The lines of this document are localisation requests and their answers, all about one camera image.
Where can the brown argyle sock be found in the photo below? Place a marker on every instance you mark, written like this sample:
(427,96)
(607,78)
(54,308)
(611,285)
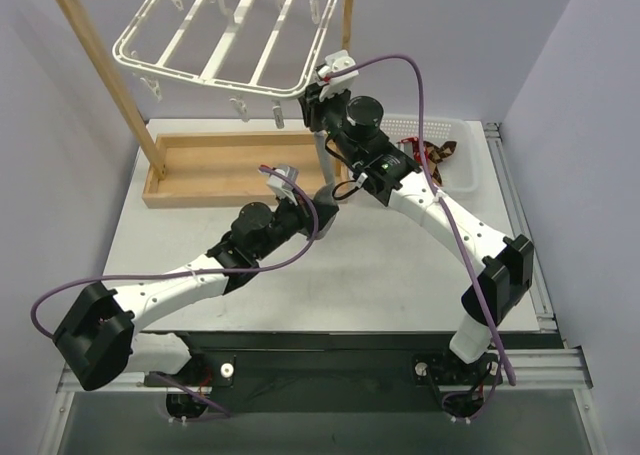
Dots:
(435,155)

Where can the wooden hanger rack stand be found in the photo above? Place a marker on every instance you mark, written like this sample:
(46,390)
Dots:
(199,151)

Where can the white plastic basket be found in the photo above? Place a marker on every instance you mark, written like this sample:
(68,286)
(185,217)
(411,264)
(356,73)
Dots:
(460,171)

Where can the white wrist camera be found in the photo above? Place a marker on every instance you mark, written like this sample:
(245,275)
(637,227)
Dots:
(280,180)
(336,74)

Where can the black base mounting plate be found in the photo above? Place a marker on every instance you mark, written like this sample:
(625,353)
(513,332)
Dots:
(315,372)

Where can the white plastic clip hanger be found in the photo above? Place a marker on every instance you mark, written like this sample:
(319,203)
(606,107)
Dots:
(210,75)

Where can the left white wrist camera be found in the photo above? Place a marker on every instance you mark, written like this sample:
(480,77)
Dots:
(280,180)

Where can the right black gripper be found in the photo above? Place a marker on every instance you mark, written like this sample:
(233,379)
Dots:
(314,113)

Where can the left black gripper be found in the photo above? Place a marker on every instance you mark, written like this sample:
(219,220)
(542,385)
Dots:
(310,210)

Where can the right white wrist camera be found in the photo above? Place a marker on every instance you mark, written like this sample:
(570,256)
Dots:
(336,74)

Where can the red patterned sock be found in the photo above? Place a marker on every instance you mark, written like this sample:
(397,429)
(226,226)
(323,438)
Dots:
(408,144)

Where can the grey striped sock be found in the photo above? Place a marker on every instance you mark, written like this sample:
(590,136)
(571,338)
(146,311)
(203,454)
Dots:
(323,196)

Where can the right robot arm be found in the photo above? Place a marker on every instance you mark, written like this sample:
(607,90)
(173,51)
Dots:
(500,267)

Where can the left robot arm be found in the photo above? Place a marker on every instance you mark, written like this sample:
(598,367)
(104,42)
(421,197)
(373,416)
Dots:
(96,336)

